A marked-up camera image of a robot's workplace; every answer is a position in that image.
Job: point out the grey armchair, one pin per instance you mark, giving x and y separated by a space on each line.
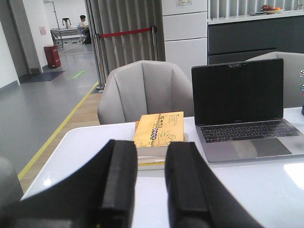
293 76
144 87

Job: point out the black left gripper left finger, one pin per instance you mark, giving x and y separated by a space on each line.
98 195

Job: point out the red barrier belt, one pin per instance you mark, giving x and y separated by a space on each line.
108 35

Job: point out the yellow top book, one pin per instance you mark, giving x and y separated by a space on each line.
155 130

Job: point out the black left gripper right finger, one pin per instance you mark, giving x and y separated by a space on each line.
196 197

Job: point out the person in background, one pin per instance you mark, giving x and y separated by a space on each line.
84 31

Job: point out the grey left armchair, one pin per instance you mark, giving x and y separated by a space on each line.
144 87

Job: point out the bottom cream book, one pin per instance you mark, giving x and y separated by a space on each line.
146 163

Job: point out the fruit bowl on counter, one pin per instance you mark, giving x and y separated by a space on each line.
271 9

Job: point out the grey open laptop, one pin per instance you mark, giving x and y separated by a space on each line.
238 111

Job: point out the grey right armchair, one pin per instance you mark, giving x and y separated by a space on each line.
293 76

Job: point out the white cabinet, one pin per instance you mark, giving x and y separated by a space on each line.
185 33

